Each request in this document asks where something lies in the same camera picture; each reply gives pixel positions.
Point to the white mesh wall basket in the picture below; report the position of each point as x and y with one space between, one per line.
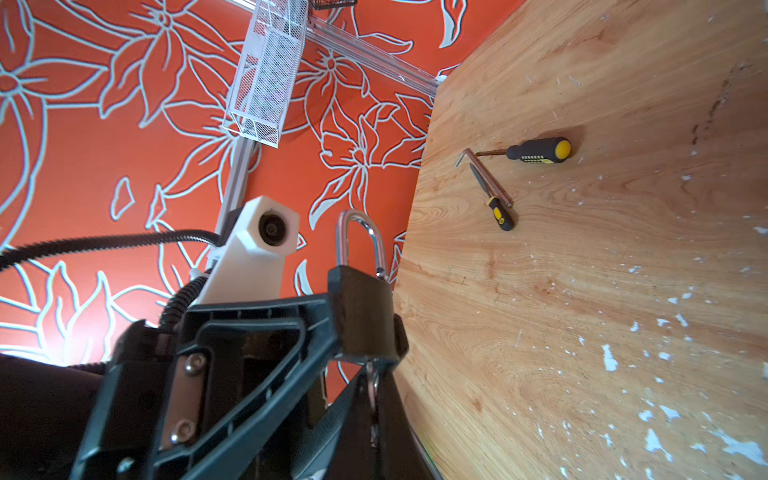
260 94

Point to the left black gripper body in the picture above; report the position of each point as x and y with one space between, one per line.
148 411

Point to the small black yellow screwdriver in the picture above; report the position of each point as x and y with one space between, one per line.
501 215

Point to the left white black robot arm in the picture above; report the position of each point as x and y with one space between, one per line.
45 409

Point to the dark padlock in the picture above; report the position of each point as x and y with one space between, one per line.
366 323

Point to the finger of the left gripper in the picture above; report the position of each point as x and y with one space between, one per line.
240 416
373 371

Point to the large black yellow screwdriver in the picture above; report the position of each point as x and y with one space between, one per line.
552 150

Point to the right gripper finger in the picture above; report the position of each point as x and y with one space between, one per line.
381 444

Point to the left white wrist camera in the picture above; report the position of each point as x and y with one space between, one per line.
251 265

